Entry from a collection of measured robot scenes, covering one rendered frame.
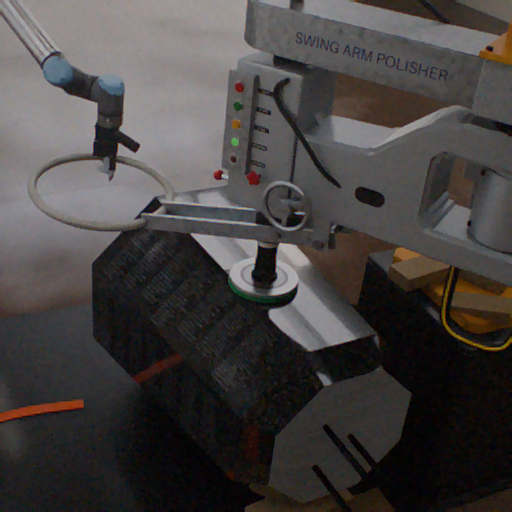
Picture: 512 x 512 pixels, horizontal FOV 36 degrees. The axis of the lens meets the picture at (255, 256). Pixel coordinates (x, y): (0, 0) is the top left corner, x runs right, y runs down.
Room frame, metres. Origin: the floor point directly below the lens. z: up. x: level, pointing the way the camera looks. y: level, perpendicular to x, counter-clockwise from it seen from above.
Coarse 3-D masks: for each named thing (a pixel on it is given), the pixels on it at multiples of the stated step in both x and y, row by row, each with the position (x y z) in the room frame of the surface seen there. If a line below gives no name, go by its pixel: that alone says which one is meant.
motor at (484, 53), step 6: (510, 24) 1.75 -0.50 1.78; (510, 30) 1.74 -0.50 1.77; (504, 36) 1.82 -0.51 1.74; (510, 36) 1.73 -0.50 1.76; (492, 42) 1.75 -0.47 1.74; (498, 42) 1.76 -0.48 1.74; (504, 42) 1.76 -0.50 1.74; (510, 42) 1.77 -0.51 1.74; (486, 48) 1.68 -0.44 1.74; (492, 48) 1.68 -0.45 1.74; (498, 48) 1.71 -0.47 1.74; (504, 48) 1.71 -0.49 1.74; (510, 48) 1.72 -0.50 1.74; (480, 54) 1.68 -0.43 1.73; (486, 54) 1.67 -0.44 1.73; (492, 54) 1.67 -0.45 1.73; (498, 54) 1.66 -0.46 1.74; (504, 54) 1.67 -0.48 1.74; (510, 54) 1.67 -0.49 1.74; (492, 60) 1.67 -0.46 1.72; (498, 60) 1.66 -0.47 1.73; (504, 60) 1.65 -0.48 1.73; (510, 60) 1.65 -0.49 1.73
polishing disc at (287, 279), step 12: (240, 264) 2.10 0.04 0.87; (252, 264) 2.10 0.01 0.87; (276, 264) 2.12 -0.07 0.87; (240, 276) 2.03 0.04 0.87; (288, 276) 2.06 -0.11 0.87; (240, 288) 1.97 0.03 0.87; (252, 288) 1.97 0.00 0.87; (264, 288) 1.98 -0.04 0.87; (276, 288) 1.98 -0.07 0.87; (288, 288) 1.99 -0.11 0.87
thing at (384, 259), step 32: (384, 256) 2.47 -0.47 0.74; (384, 288) 2.35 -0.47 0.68; (384, 320) 2.33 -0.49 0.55; (416, 320) 2.18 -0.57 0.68; (416, 352) 2.15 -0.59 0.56; (448, 352) 2.02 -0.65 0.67; (480, 352) 1.98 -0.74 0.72; (416, 384) 2.12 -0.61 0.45; (448, 384) 1.99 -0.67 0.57; (480, 384) 2.00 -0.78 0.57; (416, 416) 2.08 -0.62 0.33; (448, 416) 1.96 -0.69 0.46; (480, 416) 2.03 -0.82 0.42; (416, 448) 2.04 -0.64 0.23; (448, 448) 1.98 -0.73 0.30; (480, 448) 2.05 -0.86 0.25; (416, 480) 2.02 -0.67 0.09; (448, 480) 2.00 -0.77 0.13; (480, 480) 2.08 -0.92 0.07
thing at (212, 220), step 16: (176, 208) 2.27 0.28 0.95; (192, 208) 2.24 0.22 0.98; (208, 208) 2.21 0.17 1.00; (224, 208) 2.18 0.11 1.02; (240, 208) 2.16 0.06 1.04; (160, 224) 2.16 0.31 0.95; (176, 224) 2.13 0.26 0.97; (192, 224) 2.10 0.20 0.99; (208, 224) 2.08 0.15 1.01; (224, 224) 2.05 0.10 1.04; (240, 224) 2.02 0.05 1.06; (256, 224) 2.01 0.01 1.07; (336, 224) 1.98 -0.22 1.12; (256, 240) 2.00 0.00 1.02; (272, 240) 1.97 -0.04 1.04; (288, 240) 1.95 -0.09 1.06; (304, 240) 1.92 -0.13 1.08
